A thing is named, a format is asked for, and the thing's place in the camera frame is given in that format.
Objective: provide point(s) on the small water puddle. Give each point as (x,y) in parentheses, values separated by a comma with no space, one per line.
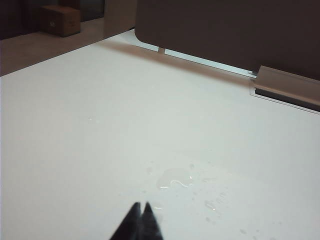
(172,178)

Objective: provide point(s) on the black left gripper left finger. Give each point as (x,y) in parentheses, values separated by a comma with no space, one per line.
(130,225)

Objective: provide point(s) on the beige partition foot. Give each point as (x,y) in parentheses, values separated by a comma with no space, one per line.
(161,50)

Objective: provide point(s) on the brown cardboard box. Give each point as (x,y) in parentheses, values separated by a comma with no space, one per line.
(61,21)

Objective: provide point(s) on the brown desk partition panel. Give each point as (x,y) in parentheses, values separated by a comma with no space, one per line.
(225,30)

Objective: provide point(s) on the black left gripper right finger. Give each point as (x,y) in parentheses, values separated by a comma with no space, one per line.
(150,225)

